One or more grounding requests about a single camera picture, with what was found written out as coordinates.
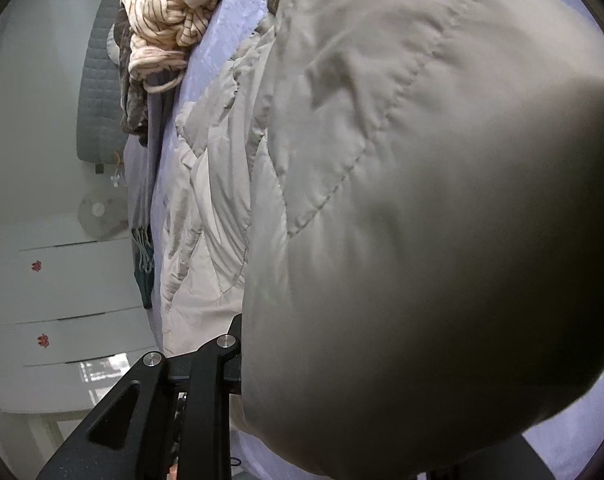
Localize dark green fringed scarf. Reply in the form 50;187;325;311
132;226;154;310

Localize grey quilted headboard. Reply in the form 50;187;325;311
76;0;127;165

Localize brown fuzzy garment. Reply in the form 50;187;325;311
113;6;148;146

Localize round white pleated cushion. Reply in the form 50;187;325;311
106;25;120;65

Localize white drawer cabinet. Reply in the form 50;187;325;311
0;214;155;414

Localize lavender embossed bedspread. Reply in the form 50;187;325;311
149;0;604;480

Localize beige quilted puffer jacket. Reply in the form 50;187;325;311
159;0;604;480

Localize white round fan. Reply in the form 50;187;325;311
78;188;128;240

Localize cream striped garment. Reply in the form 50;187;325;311
120;0;221;94

